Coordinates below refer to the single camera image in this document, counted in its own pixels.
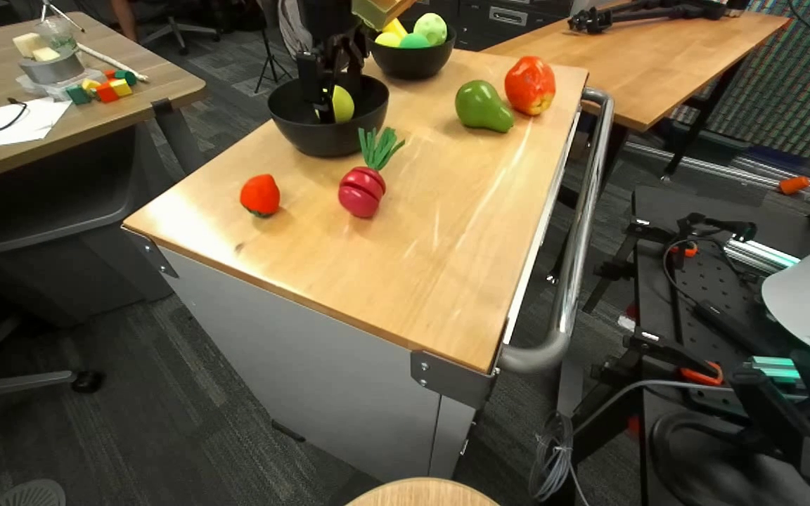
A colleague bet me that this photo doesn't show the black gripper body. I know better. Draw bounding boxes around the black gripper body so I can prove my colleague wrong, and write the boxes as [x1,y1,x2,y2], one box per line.
[297,28,368,96]

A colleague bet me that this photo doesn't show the yellow toy lemon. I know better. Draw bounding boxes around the yellow toy lemon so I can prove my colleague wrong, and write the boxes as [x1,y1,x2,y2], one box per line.
[333,85,356,123]

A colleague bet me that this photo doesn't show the red toy radish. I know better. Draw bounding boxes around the red toy radish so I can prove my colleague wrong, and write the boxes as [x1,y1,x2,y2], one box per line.
[337,127,406,220]

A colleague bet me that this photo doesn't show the red toy strawberry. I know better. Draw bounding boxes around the red toy strawberry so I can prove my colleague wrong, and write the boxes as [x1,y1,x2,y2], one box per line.
[239,175,282,217]

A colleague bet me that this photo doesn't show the green toy pear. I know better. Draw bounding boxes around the green toy pear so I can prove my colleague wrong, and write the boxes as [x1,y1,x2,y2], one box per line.
[457,79,514,135]

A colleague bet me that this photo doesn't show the yellow toy banana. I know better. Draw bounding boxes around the yellow toy banana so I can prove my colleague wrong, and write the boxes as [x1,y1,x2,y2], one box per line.
[375,20,408,47]

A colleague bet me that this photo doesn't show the green toy ball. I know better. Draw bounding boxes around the green toy ball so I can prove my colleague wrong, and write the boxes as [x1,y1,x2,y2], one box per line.
[401,33,433,51]

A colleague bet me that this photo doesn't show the light green toy cabbage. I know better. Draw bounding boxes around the light green toy cabbage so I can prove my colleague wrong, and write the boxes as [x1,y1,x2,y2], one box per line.
[415,12,448,44]

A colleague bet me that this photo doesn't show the toy blocks pile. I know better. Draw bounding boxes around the toy blocks pile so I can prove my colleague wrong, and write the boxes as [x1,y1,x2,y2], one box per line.
[66,66,138,103]

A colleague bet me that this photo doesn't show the black bowl left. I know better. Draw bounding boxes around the black bowl left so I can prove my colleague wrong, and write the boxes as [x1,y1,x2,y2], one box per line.
[267,76,389,158]

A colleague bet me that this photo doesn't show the black bowl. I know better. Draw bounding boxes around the black bowl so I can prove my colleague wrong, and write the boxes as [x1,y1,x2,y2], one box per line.
[368,40,453,82]
[267,76,389,158]

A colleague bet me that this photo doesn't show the black bowl right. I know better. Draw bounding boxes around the black bowl right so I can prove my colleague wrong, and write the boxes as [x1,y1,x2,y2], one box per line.
[368,40,453,82]

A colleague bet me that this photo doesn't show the wooden office table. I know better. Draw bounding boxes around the wooden office table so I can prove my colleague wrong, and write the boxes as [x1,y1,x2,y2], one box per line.
[0,12,205,175]

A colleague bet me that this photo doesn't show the white cart cabinet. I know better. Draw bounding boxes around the white cart cabinet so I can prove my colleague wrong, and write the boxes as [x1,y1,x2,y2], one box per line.
[142,239,498,487]

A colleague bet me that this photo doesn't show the white paper sheets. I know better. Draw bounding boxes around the white paper sheets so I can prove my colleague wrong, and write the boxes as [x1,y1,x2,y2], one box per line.
[0,97,72,145]

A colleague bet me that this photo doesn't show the round wooden stool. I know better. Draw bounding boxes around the round wooden stool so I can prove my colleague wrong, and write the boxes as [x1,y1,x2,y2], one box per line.
[346,477,498,506]

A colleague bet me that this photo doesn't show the orange clamp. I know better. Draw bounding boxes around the orange clamp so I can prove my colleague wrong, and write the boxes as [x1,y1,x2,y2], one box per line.
[777,177,810,196]

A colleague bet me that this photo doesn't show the metal cart handle bar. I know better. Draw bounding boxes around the metal cart handle bar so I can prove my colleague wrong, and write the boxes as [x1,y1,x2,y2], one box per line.
[502,90,614,373]

